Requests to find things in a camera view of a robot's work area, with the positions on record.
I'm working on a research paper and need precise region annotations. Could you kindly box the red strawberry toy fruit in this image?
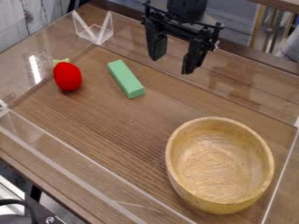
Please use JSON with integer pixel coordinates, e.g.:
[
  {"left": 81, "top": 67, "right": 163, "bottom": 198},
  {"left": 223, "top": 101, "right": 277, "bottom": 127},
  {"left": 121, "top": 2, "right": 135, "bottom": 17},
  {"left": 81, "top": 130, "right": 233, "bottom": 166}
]
[{"left": 52, "top": 59, "right": 82, "bottom": 91}]

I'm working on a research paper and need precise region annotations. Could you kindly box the clear acrylic corner bracket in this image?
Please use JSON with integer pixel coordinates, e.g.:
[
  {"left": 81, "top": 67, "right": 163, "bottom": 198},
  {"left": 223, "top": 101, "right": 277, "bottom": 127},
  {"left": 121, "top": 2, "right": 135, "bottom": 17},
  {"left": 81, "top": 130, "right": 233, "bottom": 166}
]
[{"left": 70, "top": 11, "right": 113, "bottom": 46}]

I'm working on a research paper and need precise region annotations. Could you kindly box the wooden bowl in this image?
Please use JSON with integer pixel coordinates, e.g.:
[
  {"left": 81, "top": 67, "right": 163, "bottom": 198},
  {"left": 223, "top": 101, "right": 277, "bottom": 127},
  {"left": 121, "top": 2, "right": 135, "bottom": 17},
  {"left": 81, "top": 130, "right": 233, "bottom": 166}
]
[{"left": 164, "top": 116, "right": 275, "bottom": 214}]

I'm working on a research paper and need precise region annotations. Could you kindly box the green rectangular block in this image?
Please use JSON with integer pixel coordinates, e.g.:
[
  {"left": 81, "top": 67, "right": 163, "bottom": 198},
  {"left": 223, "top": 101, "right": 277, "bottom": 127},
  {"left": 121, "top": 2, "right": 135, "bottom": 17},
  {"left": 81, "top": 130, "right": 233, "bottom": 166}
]
[{"left": 106, "top": 59, "right": 145, "bottom": 99}]

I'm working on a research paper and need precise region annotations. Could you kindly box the clear acrylic tray wall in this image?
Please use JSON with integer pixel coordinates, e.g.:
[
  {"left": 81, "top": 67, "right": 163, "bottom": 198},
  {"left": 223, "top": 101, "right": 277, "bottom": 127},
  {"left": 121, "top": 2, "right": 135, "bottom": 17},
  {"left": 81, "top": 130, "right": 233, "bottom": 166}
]
[{"left": 0, "top": 101, "right": 196, "bottom": 224}]

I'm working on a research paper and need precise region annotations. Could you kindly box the black cable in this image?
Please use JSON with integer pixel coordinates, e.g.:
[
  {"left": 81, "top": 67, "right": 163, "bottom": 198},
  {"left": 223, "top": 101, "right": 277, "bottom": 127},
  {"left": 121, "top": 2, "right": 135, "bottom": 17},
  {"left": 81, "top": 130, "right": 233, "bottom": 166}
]
[{"left": 0, "top": 199, "right": 38, "bottom": 224}]

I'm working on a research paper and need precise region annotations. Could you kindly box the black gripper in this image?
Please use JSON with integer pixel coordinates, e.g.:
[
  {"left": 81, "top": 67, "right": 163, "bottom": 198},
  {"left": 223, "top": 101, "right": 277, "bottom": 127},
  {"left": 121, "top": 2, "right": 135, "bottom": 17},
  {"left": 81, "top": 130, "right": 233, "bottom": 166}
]
[{"left": 143, "top": 0, "right": 224, "bottom": 74}]

